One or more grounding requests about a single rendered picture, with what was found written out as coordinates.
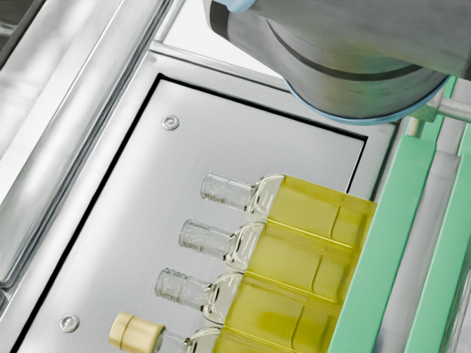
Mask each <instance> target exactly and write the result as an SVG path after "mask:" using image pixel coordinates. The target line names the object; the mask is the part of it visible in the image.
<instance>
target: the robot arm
mask: <svg viewBox="0 0 471 353"><path fill-rule="evenodd" d="M203 8H204V11H205V19H206V23H207V25H208V27H209V28H210V30H211V31H213V32H214V33H215V34H217V35H219V36H220V37H222V38H223V39H225V40H227V41H228V42H229V43H231V44H232V45H234V46H235V47H236V48H238V49H240V50H242V51H243V52H244V53H246V54H248V55H249V56H251V57H253V58H254V59H255V60H257V61H258V62H260V63H262V64H263V65H265V66H266V67H268V68H269V69H271V70H273V71H274V72H275V73H277V74H279V75H280V76H282V78H283V80H284V82H285V84H286V85H287V87H288V88H289V90H290V92H291V93H292V94H293V95H294V96H295V97H296V98H297V99H298V100H299V101H300V102H301V103H302V104H303V105H304V106H306V107H307V108H309V109H310V110H311V111H314V112H316V113H318V114H319V115H321V116H323V117H325V118H328V119H330V120H333V121H335V122H338V123H343V124H346V125H359V126H369V125H380V124H384V123H389V122H392V121H395V120H398V119H400V118H403V117H405V116H408V115H409V114H411V113H413V112H415V111H416V110H418V109H419V108H421V107H422V106H423V105H425V104H426V103H427V102H429V101H430V100H431V99H432V98H433V97H434V96H435V95H436V94H437V93H438V92H439V90H440V89H441V88H442V87H443V86H444V85H445V84H446V83H447V82H448V80H449V79H450V78H451V77H452V76H455V77H457V78H461V79H464V80H467V81H471V0H203Z"/></svg>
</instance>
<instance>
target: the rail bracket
mask: <svg viewBox="0 0 471 353"><path fill-rule="evenodd" d="M444 91H445V87H444V86H443V87H442V88H441V89H440V90H439V92H438V93H437V94H436V95H435V96H434V97H433V98H432V99H431V100H430V101H429V102H427V103H426V104H425V105H423V106H422V107H421V108H419V109H418V110H416V111H415V112H413V113H411V114H409V115H408V116H410V117H413V118H412V122H411V126H410V128H409V133H408V135H409V136H412V137H416V138H419V139H420V138H421V135H422V132H423V128H424V125H425V122H426V121H427V122H429V123H433V122H434V121H435V119H436V116H437V114H439V115H442V116H446V117H449V118H452V119H456V120H460V121H463V122H465V123H469V124H471V104H467V103H464V102H459V101H457V100H454V99H450V98H447V97H443V94H444Z"/></svg>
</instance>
